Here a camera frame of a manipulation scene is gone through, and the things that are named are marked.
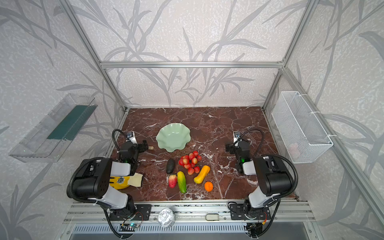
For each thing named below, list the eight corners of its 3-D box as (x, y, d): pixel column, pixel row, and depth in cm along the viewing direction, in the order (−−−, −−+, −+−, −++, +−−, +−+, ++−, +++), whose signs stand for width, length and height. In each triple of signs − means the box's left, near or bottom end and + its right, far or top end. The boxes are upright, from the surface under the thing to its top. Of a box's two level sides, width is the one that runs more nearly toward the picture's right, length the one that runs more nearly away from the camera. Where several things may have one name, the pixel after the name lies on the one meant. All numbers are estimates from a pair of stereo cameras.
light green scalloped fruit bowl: (155, 153, 97) (153, 149, 92) (161, 127, 111) (159, 122, 106) (189, 153, 97) (189, 149, 92) (191, 127, 111) (190, 122, 106)
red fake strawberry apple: (168, 188, 83) (167, 186, 80) (170, 177, 87) (169, 174, 84) (176, 188, 83) (175, 186, 80) (177, 177, 87) (176, 174, 84)
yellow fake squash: (193, 181, 85) (193, 179, 83) (204, 165, 91) (204, 163, 89) (199, 185, 84) (199, 184, 81) (210, 169, 89) (210, 168, 87)
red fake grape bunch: (190, 179, 85) (189, 174, 80) (179, 163, 91) (177, 158, 86) (205, 167, 90) (205, 162, 84) (194, 153, 96) (193, 147, 90)
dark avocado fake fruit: (167, 174, 88) (165, 171, 85) (169, 161, 94) (167, 158, 90) (173, 174, 88) (172, 171, 85) (174, 161, 94) (173, 158, 90)
